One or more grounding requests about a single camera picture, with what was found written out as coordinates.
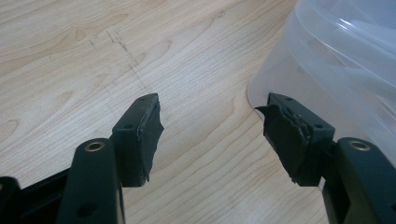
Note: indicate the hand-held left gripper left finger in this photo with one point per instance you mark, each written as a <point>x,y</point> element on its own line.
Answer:
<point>137,140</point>

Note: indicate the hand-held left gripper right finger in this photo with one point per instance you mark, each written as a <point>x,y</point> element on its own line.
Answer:
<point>289,137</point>

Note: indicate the clear plastic storage box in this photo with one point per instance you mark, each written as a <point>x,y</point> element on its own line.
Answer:
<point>336,62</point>

